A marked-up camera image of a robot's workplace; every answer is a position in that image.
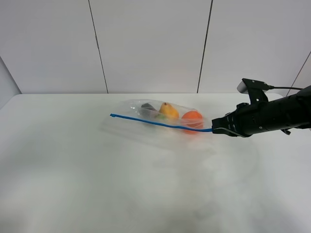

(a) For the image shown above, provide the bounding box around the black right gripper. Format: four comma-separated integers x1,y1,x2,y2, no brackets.
212,111,241,137

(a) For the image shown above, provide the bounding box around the clear zip bag blue strip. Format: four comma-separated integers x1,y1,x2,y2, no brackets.
100,99,212,134

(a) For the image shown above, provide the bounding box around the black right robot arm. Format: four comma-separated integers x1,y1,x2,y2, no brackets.
212,86,311,138

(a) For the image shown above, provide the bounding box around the orange fruit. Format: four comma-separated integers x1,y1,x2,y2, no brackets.
181,111,204,129

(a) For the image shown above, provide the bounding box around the purple eggplant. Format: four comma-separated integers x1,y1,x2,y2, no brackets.
140,103,158,117

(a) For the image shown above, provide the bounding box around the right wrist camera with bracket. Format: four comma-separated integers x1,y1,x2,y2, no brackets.
237,78,272,104

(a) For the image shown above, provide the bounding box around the black right camera cable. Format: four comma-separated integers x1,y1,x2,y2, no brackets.
267,84,304,91

